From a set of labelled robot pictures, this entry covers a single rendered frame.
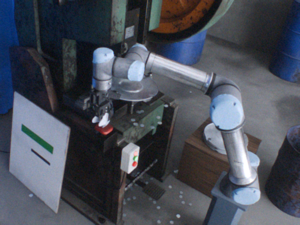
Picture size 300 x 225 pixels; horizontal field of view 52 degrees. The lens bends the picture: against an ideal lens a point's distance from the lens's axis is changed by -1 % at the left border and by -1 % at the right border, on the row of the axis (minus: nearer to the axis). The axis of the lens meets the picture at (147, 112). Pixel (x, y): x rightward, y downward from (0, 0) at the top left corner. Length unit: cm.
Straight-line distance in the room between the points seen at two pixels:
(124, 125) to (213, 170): 73
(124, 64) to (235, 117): 44
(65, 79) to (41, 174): 62
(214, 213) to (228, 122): 69
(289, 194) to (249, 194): 85
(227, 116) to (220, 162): 86
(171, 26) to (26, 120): 100
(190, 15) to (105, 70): 71
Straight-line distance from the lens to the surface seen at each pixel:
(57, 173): 184
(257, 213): 223
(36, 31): 173
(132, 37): 157
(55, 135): 175
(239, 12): 479
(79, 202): 201
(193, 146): 199
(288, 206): 228
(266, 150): 277
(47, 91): 170
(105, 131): 134
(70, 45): 163
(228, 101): 112
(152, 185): 195
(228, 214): 167
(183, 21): 174
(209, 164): 201
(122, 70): 114
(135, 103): 162
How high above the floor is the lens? 159
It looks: 34 degrees down
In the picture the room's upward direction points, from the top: 8 degrees clockwise
